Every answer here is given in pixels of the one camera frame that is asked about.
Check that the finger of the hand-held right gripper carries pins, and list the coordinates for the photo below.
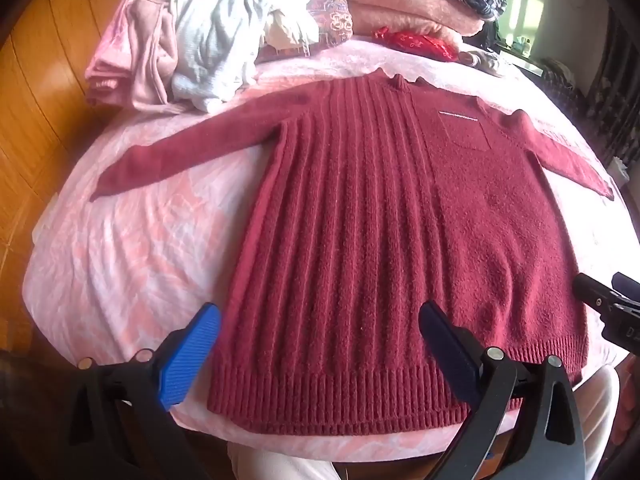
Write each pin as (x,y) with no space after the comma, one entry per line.
(592,290)
(622,330)

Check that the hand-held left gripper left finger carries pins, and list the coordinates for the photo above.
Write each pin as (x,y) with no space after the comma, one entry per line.
(190,355)

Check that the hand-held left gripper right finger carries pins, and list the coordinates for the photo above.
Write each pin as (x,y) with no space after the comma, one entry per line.
(450,352)

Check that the dark red knit sweater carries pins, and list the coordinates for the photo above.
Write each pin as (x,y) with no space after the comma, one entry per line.
(380,240)

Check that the dark patterned furniture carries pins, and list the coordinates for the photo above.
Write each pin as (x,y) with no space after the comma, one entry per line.
(595,100)

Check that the grey socks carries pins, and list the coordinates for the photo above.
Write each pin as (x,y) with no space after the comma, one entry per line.
(482,60)

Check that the pink garment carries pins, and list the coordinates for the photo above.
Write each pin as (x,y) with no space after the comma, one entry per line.
(130,60)

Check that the white ribbed garment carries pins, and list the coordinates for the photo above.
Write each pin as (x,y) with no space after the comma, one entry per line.
(215,35)

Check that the cream zip jacket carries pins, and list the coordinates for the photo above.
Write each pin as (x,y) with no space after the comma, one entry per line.
(290,32)

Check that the patterned pillow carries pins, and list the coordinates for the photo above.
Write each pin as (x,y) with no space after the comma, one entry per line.
(335,15)

